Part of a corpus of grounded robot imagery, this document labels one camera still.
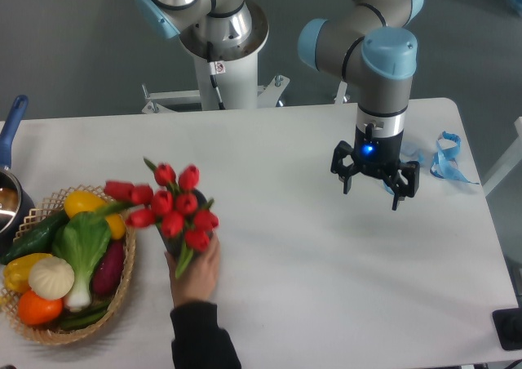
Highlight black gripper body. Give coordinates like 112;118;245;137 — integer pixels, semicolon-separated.
344;128;420;180

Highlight red tulip bouquet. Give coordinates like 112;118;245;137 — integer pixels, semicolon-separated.
95;158;219;278

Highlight dark grey vase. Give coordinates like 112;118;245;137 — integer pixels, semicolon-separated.
151;188;219;274

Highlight black sleeved forearm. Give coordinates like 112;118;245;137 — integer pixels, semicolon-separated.
170;301;241;368

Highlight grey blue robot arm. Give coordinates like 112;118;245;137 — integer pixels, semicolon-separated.
135;0;424;202

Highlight person's bare hand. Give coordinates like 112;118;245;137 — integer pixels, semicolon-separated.
164;234;221;309

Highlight blue ribbon strip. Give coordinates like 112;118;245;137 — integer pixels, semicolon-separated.
401;131;481;186

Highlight black device table edge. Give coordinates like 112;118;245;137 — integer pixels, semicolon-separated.
492;308;521;351

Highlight purple sweet potato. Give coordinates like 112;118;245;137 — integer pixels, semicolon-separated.
91;241;125;296

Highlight yellow bell pepper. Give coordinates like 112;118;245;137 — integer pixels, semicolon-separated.
64;190;126;240

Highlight green bok choy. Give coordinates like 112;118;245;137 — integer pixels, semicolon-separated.
52;211;112;313

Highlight woven bamboo basket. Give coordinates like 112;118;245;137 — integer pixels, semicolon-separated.
1;185;136;345

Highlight green cucumber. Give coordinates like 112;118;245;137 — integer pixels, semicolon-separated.
1;210;69;265

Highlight green beans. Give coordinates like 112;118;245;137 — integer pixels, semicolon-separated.
58;300;110;331

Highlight white steamed bun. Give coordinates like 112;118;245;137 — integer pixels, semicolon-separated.
29;256;74;300

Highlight yellow pepper lower left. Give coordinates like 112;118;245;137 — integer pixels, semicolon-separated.
3;253;51;294

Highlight orange fruit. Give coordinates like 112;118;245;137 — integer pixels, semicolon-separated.
17;290;64;326

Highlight white frame right edge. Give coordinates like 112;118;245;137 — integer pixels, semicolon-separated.
482;117;521;197

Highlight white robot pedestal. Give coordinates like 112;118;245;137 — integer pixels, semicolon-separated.
142;0;290;113

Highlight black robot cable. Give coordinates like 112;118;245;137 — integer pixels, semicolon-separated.
206;41;227;110

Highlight blue handled steel pot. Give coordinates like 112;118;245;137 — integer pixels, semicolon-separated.
1;95;34;251

